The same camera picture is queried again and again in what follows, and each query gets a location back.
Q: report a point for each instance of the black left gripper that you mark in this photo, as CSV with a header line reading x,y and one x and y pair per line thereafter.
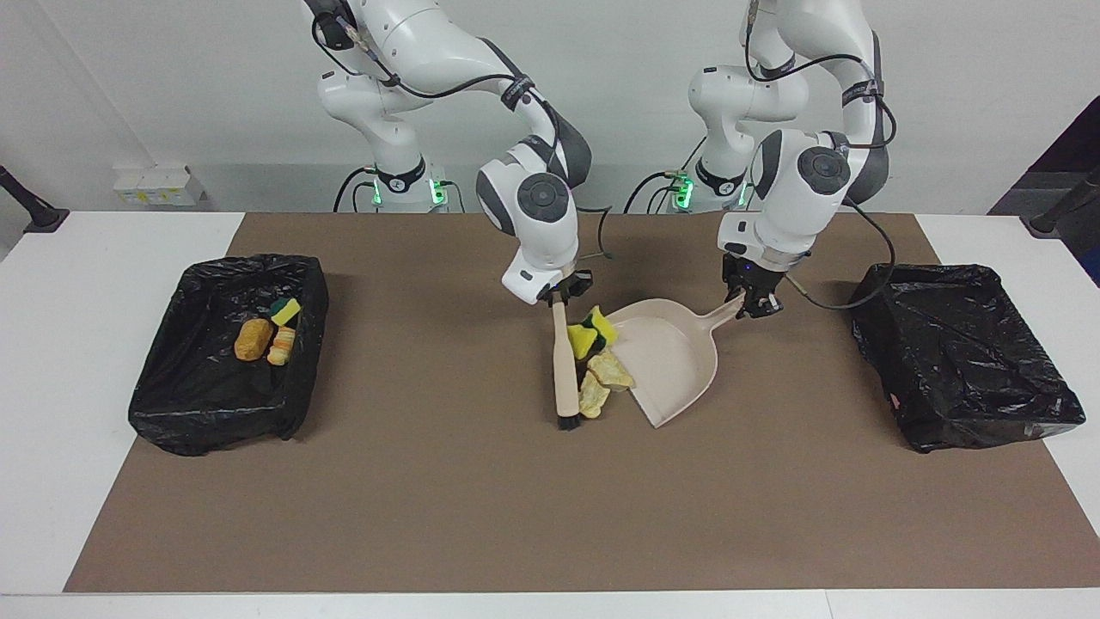
x,y
749,275

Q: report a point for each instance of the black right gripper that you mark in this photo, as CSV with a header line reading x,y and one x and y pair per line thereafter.
x,y
571,286

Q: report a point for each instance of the notched yellow sponge piece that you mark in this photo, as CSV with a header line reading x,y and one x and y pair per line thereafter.
x,y
603,325

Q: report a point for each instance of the beige brush black bristles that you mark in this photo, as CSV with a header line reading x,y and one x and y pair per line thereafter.
x,y
566,370

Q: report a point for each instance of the chunky beige stone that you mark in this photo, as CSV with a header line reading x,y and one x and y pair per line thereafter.
x,y
593,397

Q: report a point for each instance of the beige plastic dustpan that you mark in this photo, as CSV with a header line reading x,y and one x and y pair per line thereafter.
x,y
670,370

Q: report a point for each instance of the yellow green sponge piece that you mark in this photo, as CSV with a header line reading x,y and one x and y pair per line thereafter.
x,y
286,311

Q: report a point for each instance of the striped croissant toy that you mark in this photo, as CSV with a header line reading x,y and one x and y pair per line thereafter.
x,y
281,346

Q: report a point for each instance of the brown bread roll toy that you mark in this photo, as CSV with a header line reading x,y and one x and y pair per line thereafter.
x,y
252,340

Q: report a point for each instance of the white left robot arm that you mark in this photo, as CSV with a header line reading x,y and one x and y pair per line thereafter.
x,y
799,198

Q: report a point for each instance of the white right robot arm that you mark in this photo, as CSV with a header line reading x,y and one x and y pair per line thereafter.
x,y
533,223

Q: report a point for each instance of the black bagged bin pink spot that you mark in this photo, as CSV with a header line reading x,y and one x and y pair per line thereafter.
x,y
954,352

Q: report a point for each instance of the brown paper table mat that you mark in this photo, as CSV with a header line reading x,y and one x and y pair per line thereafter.
x,y
430,516

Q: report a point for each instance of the black stand leg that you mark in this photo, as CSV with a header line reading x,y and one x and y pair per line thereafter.
x,y
30,206
1066,206

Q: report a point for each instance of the white wall power strip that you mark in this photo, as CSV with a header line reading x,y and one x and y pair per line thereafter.
x,y
159,185

